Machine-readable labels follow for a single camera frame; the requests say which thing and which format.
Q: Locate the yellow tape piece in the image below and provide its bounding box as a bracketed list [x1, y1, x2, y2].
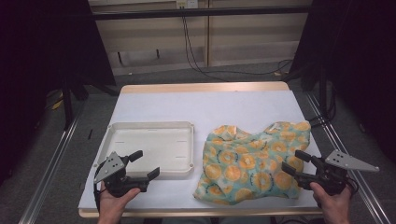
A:
[50, 98, 64, 111]

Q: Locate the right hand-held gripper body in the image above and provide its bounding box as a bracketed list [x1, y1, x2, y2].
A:
[297, 149, 380, 197]

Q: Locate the black curtain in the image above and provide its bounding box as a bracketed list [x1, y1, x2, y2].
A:
[290, 0, 396, 164]
[0, 0, 117, 188]

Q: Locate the bundle of black cables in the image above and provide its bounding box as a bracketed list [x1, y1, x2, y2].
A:
[307, 90, 337, 129]

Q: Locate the long black floor cable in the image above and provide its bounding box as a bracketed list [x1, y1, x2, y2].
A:
[181, 15, 232, 83]
[183, 15, 294, 77]

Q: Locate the orange slice print cloth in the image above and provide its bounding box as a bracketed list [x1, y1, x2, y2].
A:
[192, 120, 312, 206]

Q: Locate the white plastic tray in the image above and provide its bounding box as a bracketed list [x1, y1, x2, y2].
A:
[92, 120, 195, 180]

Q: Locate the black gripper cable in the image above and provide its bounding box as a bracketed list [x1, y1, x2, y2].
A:
[92, 161, 104, 214]
[345, 175, 360, 195]

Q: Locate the person's left hand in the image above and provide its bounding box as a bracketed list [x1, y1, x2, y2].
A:
[97, 181, 142, 224]

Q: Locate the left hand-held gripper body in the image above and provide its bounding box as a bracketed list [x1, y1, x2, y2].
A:
[92, 151, 150, 199]

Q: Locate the black horizontal bar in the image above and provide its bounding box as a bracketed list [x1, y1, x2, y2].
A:
[92, 5, 313, 21]

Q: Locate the person's right hand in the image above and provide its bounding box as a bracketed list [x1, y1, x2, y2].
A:
[309, 181, 353, 224]

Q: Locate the metal floor rail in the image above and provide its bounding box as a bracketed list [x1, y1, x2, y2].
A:
[305, 91, 392, 224]
[18, 113, 86, 224]

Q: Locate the wall power outlet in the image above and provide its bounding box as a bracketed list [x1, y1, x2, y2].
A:
[176, 0, 200, 9]

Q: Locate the black stand leg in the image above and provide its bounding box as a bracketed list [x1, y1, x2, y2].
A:
[317, 66, 332, 120]
[61, 82, 77, 131]

